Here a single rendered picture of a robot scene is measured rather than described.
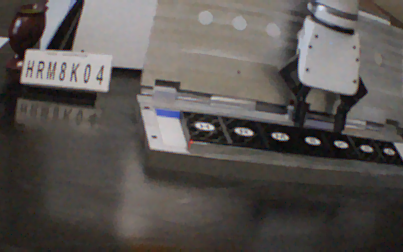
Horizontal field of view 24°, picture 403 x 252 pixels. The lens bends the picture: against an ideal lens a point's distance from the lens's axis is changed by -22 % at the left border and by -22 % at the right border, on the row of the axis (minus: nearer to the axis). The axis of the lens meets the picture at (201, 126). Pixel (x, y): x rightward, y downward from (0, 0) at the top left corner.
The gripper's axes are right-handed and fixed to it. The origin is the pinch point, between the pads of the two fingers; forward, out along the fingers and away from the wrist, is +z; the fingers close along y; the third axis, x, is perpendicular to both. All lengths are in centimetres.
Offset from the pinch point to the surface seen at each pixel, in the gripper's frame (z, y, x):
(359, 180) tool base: 3.2, 4.6, -14.2
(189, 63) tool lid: -3.5, -18.6, 4.7
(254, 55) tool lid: -5.6, -9.8, 6.4
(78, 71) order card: 0.6, -33.9, 9.4
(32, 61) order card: -0.3, -42.9, 9.8
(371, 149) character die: 0.9, 8.2, -6.9
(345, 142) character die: 1.1, 3.6, -4.9
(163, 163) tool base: 3.5, -22.7, -14.3
